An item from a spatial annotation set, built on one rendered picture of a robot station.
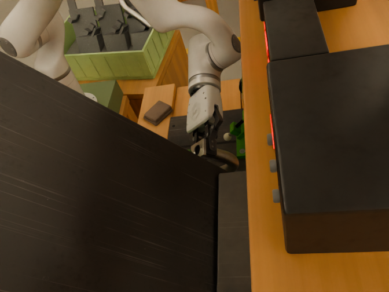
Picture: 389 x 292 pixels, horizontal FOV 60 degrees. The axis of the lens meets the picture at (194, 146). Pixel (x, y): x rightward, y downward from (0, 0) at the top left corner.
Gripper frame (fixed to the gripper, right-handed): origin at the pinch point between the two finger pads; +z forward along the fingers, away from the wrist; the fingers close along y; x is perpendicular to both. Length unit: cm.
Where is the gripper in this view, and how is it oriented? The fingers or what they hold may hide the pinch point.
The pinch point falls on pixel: (205, 149)
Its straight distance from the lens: 79.9
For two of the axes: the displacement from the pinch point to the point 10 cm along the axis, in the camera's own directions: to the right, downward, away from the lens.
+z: 0.1, 9.2, -3.9
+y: 5.2, -3.3, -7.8
